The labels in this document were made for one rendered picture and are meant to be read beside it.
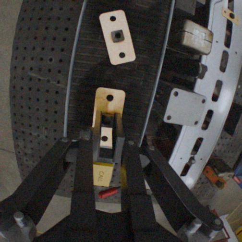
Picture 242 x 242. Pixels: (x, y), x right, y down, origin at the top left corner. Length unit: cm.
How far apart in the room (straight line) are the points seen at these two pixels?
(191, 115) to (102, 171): 23
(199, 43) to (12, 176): 246
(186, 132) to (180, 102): 20
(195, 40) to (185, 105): 15
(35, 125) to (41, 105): 12
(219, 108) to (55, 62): 69
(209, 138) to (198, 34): 36
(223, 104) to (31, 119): 86
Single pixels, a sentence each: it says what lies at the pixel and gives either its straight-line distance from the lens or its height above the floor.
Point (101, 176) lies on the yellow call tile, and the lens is 33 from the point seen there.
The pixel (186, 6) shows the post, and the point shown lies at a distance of 37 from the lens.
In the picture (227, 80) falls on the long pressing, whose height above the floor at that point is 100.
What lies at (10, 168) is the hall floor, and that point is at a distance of 235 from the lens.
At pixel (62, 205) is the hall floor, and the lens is 253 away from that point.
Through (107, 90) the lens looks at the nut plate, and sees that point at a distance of 20.
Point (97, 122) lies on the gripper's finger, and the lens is 17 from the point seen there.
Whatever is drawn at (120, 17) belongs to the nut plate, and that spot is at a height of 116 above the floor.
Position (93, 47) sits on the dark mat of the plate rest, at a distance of 24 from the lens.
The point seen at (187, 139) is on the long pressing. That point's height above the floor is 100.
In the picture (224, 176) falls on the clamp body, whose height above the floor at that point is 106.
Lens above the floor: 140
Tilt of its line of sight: 67 degrees down
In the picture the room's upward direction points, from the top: 169 degrees clockwise
